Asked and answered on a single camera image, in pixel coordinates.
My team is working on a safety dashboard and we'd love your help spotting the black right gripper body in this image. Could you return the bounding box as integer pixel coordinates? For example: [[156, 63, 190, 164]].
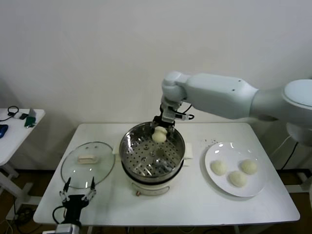
[[153, 104, 178, 129]]

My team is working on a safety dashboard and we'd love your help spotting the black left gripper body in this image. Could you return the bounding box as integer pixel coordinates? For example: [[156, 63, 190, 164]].
[[62, 195, 88, 223]]

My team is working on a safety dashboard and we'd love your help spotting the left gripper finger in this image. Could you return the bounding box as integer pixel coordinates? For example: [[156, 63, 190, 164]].
[[85, 176, 97, 201], [59, 177, 72, 202]]

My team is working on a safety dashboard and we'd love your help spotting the white steamed baozi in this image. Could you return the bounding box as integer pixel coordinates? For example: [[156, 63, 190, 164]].
[[151, 126, 168, 143], [210, 160, 228, 176], [240, 159, 258, 175], [228, 170, 248, 188]]

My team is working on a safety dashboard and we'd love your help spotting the round glass pot lid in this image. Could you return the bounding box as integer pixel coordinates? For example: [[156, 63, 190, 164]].
[[60, 141, 116, 190]]

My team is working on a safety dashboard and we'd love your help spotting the stainless steel steamer basket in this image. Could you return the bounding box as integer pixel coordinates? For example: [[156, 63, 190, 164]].
[[112, 121, 193, 180]]

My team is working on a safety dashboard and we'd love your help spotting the large white plate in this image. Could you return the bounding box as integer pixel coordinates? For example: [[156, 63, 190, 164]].
[[204, 142, 266, 197]]

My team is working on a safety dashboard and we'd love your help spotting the white side table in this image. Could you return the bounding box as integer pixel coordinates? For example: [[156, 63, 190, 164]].
[[0, 109, 46, 220]]

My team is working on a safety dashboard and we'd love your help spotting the green object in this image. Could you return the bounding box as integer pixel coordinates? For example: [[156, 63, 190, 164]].
[[24, 116, 37, 129]]

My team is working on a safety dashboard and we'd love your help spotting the white stand foot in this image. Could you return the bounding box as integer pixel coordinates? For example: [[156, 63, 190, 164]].
[[277, 168, 312, 193]]

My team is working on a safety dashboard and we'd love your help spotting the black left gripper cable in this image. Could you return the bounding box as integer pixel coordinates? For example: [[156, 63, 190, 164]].
[[52, 206, 68, 224]]

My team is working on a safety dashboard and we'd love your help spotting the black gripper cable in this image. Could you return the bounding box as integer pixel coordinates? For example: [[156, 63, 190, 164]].
[[180, 102, 195, 120], [52, 206, 68, 224]]

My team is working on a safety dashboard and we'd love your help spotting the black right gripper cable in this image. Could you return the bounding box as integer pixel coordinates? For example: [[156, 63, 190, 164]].
[[180, 102, 195, 120]]

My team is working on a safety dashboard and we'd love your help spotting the black coiled floor cable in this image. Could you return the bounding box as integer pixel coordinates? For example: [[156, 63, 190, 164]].
[[14, 206, 36, 221]]

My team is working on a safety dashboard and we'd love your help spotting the black looped cable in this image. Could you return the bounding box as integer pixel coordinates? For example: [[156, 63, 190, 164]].
[[0, 106, 20, 122]]

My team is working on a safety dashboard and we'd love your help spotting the white power cable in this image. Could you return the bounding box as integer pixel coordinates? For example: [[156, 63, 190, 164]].
[[270, 135, 297, 156]]

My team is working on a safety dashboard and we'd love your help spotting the black power adapter cable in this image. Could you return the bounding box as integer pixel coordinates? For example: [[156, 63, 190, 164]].
[[281, 140, 300, 170]]

